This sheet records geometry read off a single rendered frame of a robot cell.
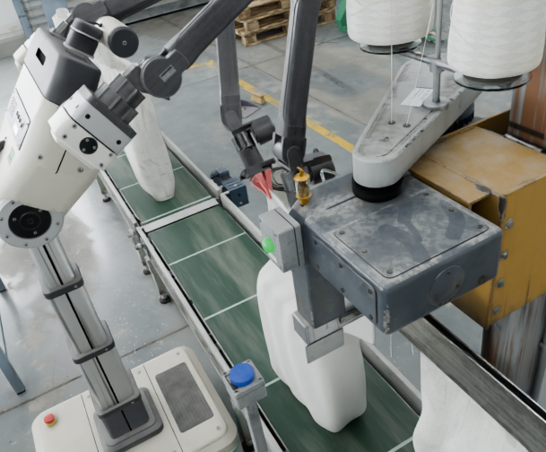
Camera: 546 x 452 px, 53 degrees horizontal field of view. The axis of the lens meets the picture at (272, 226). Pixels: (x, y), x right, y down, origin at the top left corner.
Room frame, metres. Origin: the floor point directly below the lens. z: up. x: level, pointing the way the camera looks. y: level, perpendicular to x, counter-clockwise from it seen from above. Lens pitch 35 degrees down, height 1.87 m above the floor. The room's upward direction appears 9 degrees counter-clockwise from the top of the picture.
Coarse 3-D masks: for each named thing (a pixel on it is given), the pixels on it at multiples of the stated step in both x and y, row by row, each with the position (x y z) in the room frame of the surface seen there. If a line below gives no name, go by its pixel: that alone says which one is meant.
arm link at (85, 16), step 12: (108, 0) 1.63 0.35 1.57; (120, 0) 1.63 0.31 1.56; (132, 0) 1.63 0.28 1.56; (144, 0) 1.63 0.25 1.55; (156, 0) 1.65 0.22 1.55; (72, 12) 1.60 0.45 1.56; (84, 12) 1.60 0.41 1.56; (96, 12) 1.60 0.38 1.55; (108, 12) 1.61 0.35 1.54; (120, 12) 1.62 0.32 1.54; (132, 12) 1.63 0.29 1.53
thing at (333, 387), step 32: (256, 288) 1.28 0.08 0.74; (288, 288) 1.15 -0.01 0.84; (288, 320) 1.08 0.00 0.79; (288, 352) 1.10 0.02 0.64; (352, 352) 0.98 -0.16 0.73; (288, 384) 1.17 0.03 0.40; (320, 384) 0.97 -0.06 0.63; (352, 384) 0.98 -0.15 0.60; (320, 416) 0.99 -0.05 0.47; (352, 416) 0.99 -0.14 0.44
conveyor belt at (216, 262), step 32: (192, 224) 2.25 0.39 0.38; (224, 224) 2.20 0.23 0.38; (160, 256) 2.14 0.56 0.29; (192, 256) 1.99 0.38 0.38; (224, 256) 1.95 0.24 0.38; (256, 256) 1.91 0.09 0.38; (192, 288) 1.77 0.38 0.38; (224, 288) 1.73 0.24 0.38; (224, 320) 1.54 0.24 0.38; (256, 320) 1.51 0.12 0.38; (256, 352) 1.35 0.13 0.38; (384, 384) 1.13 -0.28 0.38; (288, 416) 1.07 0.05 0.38; (384, 416) 1.01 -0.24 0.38; (416, 416) 0.99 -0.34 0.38; (288, 448) 0.96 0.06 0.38; (320, 448) 0.94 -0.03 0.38; (352, 448) 0.92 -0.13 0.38; (384, 448) 0.91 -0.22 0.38
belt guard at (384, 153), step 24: (408, 72) 1.14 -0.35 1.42; (384, 96) 1.03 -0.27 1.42; (456, 96) 0.98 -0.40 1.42; (384, 120) 0.92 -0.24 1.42; (408, 120) 0.91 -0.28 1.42; (432, 120) 0.89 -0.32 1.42; (360, 144) 0.84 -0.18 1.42; (384, 144) 0.83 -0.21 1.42; (408, 144) 0.82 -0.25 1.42; (360, 168) 0.79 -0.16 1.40; (384, 168) 0.78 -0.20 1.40; (408, 168) 0.82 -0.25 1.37
